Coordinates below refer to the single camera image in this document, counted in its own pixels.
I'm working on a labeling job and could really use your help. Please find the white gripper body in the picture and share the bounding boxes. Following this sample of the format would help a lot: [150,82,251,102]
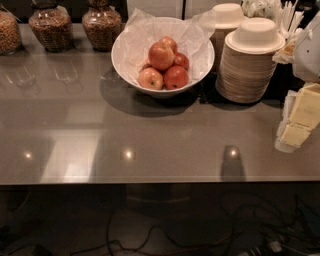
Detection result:
[274,90,297,153]

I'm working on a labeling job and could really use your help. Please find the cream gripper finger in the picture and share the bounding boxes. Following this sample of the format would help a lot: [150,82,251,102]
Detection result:
[281,124,311,147]
[289,83,320,129]

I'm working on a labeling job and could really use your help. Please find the red yellow apple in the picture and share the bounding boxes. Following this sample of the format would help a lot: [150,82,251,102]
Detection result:
[148,42,174,71]

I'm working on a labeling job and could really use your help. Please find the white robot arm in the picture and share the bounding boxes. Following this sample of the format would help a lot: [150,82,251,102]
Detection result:
[275,12,320,153]

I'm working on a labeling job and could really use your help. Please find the front right red apple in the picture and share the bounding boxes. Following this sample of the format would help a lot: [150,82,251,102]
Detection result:
[164,66,189,90]

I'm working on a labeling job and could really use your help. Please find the white ceramic bowl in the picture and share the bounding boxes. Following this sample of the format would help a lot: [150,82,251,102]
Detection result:
[110,16,216,99]

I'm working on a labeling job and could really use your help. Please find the front left yellow-red apple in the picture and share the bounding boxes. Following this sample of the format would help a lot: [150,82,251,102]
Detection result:
[138,67,163,90]

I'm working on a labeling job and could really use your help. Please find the back red apple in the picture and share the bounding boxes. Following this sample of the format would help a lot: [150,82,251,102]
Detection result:
[160,36,178,53]

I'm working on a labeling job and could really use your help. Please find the front stack of paper bowls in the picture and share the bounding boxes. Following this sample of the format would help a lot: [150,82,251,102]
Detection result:
[215,18,285,104]

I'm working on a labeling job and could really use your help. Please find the stack of paper bowls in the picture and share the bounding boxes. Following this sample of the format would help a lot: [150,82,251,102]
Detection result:
[215,18,285,104]
[211,3,245,71]

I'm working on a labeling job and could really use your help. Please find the white plastic cutlery bunch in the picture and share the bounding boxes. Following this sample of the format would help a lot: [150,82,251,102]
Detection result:
[241,0,304,64]

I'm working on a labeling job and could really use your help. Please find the rear stack of paper bowls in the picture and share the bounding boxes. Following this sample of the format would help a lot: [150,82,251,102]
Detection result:
[211,3,245,71]

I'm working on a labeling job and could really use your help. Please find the white tissue paper liner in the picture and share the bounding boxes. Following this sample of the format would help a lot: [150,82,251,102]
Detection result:
[119,9,215,84]

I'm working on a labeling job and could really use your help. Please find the right glass jar of cereal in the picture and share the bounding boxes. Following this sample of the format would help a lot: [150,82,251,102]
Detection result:
[82,0,122,52]

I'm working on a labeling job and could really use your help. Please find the glass jar of cereal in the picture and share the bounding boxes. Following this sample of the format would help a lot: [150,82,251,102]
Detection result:
[0,7,22,55]
[82,0,122,52]
[28,0,73,52]

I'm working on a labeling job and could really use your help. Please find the middle glass jar of cereal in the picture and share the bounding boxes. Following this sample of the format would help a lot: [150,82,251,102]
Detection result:
[28,0,73,52]

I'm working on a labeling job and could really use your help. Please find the left glass jar of cereal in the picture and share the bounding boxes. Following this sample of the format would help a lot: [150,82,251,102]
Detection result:
[0,7,22,55]

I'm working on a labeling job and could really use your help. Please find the black cables under table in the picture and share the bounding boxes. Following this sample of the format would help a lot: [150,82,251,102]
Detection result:
[0,189,320,256]

